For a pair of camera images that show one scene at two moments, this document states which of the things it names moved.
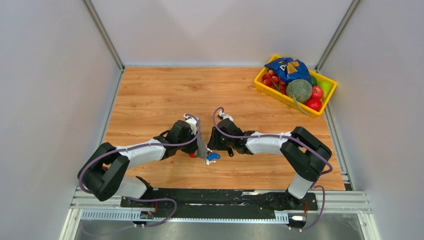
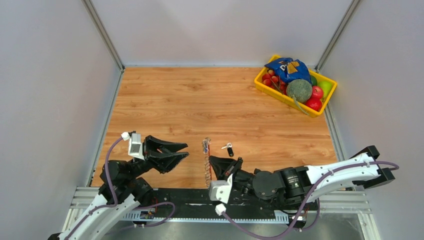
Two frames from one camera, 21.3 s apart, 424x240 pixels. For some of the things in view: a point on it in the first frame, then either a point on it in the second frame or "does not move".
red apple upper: (317, 92) does not move
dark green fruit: (313, 80) does not move
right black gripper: (214, 143) to (222, 166)
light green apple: (326, 86) does not move
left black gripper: (192, 149) to (164, 161)
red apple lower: (315, 104) does not move
